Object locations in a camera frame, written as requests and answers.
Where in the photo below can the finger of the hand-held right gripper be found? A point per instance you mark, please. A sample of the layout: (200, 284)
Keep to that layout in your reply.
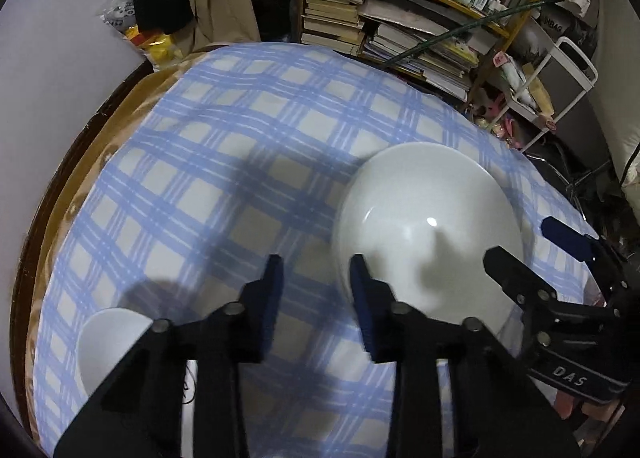
(515, 278)
(567, 237)

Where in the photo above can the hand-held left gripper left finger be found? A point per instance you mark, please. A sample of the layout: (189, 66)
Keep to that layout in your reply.
(272, 303)

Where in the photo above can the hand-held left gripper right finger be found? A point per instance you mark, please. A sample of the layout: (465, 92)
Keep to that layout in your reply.
(365, 310)

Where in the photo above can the large white bowl red label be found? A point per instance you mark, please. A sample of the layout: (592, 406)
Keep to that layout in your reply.
(430, 198)

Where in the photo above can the white bowl with character print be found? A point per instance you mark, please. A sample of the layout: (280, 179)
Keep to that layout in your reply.
(110, 348)

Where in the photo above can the pink toy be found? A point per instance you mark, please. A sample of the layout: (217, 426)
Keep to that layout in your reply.
(500, 118)

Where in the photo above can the blue plaid tablecloth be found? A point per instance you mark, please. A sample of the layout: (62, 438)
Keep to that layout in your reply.
(200, 178)

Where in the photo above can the tan package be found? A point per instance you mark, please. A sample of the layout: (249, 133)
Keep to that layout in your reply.
(537, 96)

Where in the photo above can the white rolling cart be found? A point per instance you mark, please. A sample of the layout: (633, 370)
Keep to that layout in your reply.
(575, 88)

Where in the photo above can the white padded chair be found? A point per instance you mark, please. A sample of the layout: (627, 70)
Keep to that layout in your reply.
(622, 88)

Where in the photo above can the black bag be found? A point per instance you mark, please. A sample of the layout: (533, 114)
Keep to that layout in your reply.
(565, 28)

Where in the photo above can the thin metal pole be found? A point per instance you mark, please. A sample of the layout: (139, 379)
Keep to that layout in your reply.
(450, 33)

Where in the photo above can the pile of magazines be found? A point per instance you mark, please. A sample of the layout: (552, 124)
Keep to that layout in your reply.
(425, 48)

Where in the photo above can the tan blanket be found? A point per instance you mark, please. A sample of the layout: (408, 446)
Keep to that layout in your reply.
(125, 111)

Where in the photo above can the plastic bag with yellow contents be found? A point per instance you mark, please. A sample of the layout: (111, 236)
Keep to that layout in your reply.
(150, 41)

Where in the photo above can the stack of books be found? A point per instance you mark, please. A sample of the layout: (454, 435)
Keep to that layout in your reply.
(332, 13)

